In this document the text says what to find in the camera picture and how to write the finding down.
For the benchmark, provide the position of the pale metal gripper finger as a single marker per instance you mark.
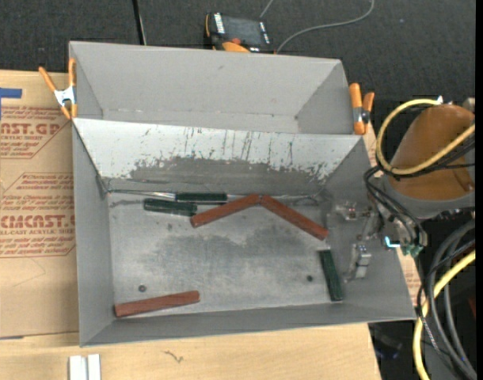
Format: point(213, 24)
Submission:
point(347, 211)
point(362, 260)

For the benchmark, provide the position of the dark green flat block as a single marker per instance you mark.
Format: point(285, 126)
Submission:
point(202, 197)
point(331, 275)
point(170, 207)

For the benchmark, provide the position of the red-brown flat block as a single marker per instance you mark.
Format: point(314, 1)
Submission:
point(156, 303)
point(295, 217)
point(225, 211)

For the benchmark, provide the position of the grey metal bin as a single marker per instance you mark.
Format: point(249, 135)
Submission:
point(225, 263)

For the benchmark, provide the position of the brown cardboard board red print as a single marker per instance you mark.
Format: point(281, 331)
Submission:
point(35, 275)

